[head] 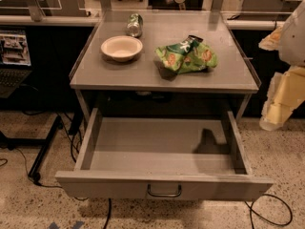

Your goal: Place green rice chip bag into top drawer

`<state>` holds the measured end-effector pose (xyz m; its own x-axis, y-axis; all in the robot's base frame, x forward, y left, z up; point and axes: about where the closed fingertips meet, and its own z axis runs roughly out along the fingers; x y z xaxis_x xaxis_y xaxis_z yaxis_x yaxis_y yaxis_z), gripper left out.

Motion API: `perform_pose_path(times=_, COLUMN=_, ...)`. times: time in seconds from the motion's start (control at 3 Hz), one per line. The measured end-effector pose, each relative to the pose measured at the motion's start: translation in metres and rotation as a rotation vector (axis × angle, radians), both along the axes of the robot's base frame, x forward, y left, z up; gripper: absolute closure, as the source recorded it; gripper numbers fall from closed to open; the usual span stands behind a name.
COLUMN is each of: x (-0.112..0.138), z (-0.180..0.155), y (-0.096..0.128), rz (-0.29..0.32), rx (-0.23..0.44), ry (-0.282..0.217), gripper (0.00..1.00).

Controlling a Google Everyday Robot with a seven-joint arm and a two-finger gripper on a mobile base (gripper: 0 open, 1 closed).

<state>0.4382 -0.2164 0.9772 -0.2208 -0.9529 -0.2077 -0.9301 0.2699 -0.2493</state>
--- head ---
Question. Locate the grey open top drawer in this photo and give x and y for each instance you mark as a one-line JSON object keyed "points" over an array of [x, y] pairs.
{"points": [[120, 157]]}

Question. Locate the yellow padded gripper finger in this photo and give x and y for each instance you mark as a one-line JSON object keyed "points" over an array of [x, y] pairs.
{"points": [[285, 94]]}

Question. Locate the green soda can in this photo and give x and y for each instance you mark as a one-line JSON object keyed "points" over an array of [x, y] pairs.
{"points": [[134, 25]]}

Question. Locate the grey cabinet table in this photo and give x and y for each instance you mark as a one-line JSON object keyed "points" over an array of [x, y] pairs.
{"points": [[232, 75]]}

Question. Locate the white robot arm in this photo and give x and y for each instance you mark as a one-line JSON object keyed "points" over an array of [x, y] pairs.
{"points": [[289, 39]]}

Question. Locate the black metal drawer handle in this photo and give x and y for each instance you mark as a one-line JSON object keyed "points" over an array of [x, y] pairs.
{"points": [[164, 191]]}

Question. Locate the laptop computer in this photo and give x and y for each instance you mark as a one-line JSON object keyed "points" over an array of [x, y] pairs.
{"points": [[15, 60]]}

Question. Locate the green rice chip bag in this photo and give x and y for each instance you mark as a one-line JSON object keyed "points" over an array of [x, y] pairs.
{"points": [[191, 55]]}

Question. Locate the white paper bowl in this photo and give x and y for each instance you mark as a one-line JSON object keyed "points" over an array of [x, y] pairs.
{"points": [[121, 48]]}

